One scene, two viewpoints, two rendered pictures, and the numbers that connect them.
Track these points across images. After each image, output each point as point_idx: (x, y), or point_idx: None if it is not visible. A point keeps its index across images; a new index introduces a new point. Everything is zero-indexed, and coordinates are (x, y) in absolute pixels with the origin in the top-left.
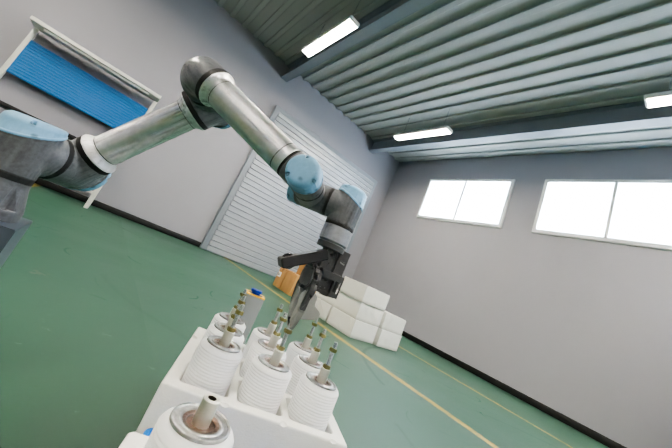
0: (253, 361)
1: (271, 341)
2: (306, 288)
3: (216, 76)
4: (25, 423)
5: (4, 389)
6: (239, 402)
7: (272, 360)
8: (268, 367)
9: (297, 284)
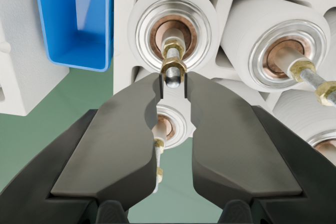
0: None
1: (285, 55)
2: (65, 215)
3: None
4: None
5: None
6: None
7: (165, 32)
8: (139, 18)
9: (320, 199)
